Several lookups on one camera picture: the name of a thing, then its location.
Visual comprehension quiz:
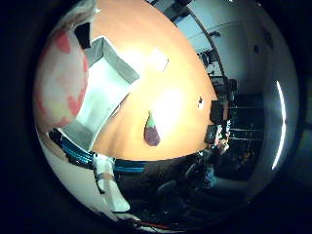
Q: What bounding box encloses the dark office chair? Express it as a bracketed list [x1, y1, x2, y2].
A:
[155, 178, 178, 198]

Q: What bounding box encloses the blue ribbed strip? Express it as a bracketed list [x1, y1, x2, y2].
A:
[48, 129, 146, 174]

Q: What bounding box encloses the white paper sheet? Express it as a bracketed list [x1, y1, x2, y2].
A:
[147, 48, 170, 72]

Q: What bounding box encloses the white open container box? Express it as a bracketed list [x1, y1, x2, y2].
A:
[61, 36, 140, 152]

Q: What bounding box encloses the black monitor equipment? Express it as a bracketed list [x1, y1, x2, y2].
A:
[209, 98, 228, 125]

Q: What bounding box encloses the purple eggplant toy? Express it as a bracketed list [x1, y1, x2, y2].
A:
[143, 110, 162, 147]

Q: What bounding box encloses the person in blue clothes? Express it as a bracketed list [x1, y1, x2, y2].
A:
[202, 162, 219, 190]

